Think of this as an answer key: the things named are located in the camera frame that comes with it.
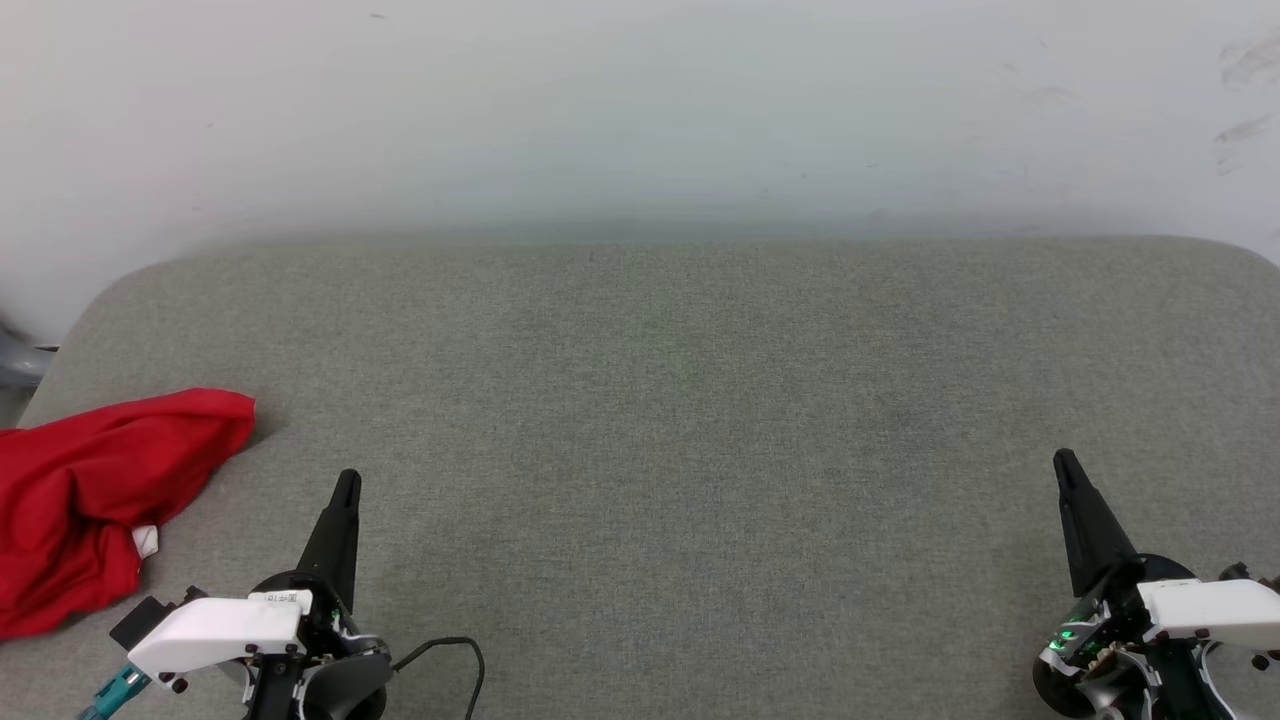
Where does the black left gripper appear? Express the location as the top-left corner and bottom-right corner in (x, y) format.
(245, 469), (393, 720)

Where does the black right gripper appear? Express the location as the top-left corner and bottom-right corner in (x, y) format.
(1032, 448), (1238, 720)

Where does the red and white shirt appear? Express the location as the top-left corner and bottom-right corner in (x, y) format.
(0, 388), (257, 641)

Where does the thin black left gripper cable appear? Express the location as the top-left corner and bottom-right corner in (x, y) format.
(390, 637), (487, 720)

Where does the teal left camera connector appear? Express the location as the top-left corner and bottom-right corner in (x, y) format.
(78, 665), (151, 720)

